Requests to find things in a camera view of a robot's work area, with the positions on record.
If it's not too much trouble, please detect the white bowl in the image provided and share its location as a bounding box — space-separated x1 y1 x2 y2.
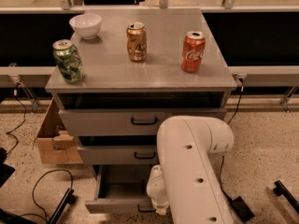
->
69 13 102 39

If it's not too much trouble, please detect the cardboard box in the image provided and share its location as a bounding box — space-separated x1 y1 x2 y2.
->
36 99 82 164

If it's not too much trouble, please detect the black stand leg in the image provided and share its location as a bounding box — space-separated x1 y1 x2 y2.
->
273 180 299 214
47 188 76 224

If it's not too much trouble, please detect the black cable right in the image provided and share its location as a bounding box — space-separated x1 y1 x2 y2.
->
218 81 246 201

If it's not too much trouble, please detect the grey middle drawer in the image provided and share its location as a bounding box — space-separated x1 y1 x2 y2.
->
78 146 157 164

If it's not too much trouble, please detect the grey top drawer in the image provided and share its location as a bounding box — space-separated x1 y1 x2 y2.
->
59 108 226 136

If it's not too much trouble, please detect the black cable left wall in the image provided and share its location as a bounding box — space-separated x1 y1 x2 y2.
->
5 81 29 156

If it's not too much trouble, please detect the black stand leg left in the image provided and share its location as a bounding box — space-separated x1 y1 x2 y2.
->
47 188 76 224

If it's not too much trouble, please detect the black cable left floor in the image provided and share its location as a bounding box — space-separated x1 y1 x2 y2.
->
18 168 75 222

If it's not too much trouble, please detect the red Coca-Cola can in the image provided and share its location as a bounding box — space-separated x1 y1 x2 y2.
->
181 31 206 73

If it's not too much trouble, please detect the black stand leg right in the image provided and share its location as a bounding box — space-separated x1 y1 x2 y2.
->
273 180 299 214

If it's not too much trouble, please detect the green soda can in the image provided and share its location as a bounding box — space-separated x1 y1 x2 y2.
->
52 39 83 83

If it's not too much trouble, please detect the grey metal railing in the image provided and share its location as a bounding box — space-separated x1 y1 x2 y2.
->
0 0 299 15

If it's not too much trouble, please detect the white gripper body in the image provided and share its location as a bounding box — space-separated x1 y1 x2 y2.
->
146 164 169 210

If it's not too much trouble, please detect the grey drawer cabinet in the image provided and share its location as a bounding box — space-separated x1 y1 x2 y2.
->
44 8 237 173

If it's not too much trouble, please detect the grey drawer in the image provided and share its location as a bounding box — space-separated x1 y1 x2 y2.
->
78 146 157 164
85 164 155 214
59 108 226 136

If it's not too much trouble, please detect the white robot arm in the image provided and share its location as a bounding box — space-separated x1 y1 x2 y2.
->
147 116 234 224

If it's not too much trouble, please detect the grey bottom drawer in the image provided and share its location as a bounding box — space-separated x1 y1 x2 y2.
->
85 164 155 214

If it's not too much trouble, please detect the gold soda can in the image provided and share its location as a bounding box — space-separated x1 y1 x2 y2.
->
126 21 147 62

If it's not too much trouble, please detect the black power adapter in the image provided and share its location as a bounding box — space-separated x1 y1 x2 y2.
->
230 197 255 222

